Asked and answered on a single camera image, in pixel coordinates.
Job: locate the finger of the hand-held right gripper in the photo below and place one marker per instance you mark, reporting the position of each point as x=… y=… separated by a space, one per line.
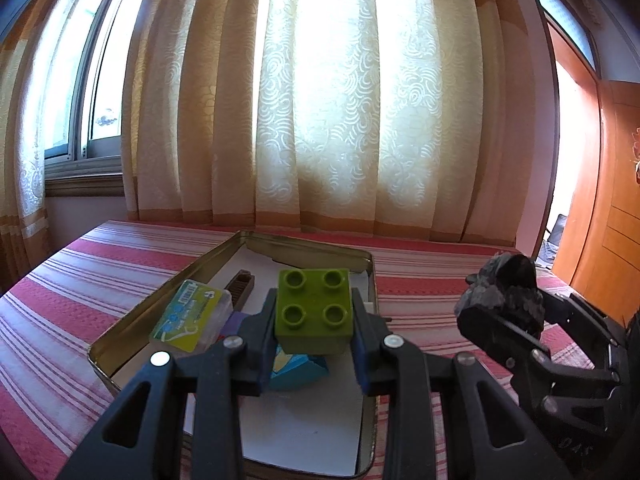
x=490 y=330
x=575 y=315

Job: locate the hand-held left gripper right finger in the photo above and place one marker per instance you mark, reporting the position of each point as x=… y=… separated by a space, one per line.
x=362 y=370

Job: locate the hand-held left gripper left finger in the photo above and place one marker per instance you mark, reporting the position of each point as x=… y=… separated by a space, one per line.
x=264 y=370

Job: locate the teal small box yellow print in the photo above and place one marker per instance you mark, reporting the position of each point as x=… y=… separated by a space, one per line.
x=297 y=372

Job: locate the black rough lump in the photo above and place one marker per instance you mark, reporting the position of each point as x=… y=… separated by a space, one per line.
x=505 y=285

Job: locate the purple block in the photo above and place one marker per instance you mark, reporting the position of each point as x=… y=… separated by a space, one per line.
x=235 y=325

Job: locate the green toy brick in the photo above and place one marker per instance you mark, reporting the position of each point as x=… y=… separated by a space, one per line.
x=312 y=310

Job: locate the brown comb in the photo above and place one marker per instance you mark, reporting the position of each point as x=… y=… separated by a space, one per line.
x=240 y=287

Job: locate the clear plastic box green label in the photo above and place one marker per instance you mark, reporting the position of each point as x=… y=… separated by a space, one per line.
x=192 y=317

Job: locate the gold metal tin box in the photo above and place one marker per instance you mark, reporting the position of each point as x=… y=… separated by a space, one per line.
x=310 y=252

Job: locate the white paper liner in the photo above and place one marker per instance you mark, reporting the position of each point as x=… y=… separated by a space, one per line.
x=300 y=425

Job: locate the orange wooden door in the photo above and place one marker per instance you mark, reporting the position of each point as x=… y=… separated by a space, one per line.
x=615 y=210

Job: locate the red paper flower decoration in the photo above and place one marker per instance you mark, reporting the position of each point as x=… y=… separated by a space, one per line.
x=636 y=155

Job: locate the red striped bed sheet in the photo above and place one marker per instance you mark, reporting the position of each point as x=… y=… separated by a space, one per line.
x=75 y=300

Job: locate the wooden window sill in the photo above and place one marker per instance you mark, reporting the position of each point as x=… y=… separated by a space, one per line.
x=85 y=185

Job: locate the wide yellow patterned curtain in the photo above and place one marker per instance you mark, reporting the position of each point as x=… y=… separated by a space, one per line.
x=325 y=100

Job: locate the transom window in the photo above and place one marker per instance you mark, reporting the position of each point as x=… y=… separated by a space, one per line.
x=565 y=15

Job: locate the narrow yellow patterned curtain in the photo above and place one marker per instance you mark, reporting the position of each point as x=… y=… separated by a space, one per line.
x=22 y=185

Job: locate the sliding window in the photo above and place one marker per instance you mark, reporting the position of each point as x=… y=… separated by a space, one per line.
x=95 y=85

